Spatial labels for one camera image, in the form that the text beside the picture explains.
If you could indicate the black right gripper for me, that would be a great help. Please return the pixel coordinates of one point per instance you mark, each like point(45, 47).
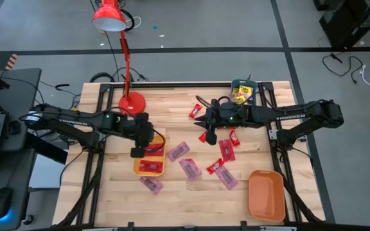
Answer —
point(226, 115)

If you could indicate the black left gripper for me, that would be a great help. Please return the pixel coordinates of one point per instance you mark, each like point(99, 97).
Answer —
point(143, 134)

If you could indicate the red candy pack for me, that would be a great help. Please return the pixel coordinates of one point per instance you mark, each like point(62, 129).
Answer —
point(155, 149)
point(226, 150)
point(151, 166)

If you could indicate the yellow sour candy bag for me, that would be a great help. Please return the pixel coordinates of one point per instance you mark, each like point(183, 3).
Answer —
point(239, 100)
point(245, 91)

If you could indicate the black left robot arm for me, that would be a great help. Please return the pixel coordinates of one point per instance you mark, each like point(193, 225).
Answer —
point(75, 122)

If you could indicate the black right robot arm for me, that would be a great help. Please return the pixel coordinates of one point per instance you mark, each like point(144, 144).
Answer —
point(287, 115)

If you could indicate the yellow plastic bin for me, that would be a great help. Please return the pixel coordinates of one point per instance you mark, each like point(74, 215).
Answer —
point(160, 133)

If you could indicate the red desk lamp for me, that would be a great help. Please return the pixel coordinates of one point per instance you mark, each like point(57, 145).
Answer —
point(132, 104)

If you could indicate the teal plastic bin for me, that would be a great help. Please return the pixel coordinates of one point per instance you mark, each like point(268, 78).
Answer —
point(244, 82)

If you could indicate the orange plastic bin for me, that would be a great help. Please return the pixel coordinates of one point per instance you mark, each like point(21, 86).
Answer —
point(267, 195)

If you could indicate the white flat panel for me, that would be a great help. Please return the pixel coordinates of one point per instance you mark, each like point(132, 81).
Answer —
point(47, 173)

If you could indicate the black side desk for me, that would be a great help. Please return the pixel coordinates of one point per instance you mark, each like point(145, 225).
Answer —
point(21, 96)

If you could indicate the black computer mouse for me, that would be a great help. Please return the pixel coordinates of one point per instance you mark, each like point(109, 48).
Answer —
point(1, 200)

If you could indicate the black computer case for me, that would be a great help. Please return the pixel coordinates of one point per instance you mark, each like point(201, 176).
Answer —
point(348, 25)

